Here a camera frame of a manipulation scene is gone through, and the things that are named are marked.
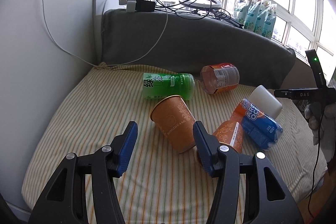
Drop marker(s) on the orange paper cup with seam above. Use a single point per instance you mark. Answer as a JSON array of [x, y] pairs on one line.
[[230, 133]]

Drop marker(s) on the grey back cushion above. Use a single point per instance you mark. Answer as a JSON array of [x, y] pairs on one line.
[[187, 44]]

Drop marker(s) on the striped yellow seat cushion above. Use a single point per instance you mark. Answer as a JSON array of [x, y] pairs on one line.
[[159, 185]]

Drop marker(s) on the black power adapter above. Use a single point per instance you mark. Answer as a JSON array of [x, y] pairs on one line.
[[145, 6]]

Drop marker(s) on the white sofa armrest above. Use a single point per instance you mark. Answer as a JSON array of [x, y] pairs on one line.
[[47, 47]]

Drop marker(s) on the white power plug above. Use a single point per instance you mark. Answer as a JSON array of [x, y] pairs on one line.
[[130, 5]]

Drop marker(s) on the white plastic cup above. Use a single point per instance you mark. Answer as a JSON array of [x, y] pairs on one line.
[[266, 102]]

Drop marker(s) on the blue Arctic Ocean bottle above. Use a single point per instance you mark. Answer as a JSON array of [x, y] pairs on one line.
[[262, 129]]

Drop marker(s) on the green tea bottle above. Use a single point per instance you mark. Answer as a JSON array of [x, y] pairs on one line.
[[161, 85]]

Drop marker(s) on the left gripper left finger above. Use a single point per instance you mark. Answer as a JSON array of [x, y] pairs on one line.
[[63, 199]]

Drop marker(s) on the orange labelled bottle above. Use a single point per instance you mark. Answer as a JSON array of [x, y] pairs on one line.
[[219, 78]]

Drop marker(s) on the ring light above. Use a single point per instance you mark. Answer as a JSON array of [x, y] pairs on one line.
[[204, 5]]

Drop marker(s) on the gloved right hand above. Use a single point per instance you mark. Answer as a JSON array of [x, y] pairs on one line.
[[323, 132]]

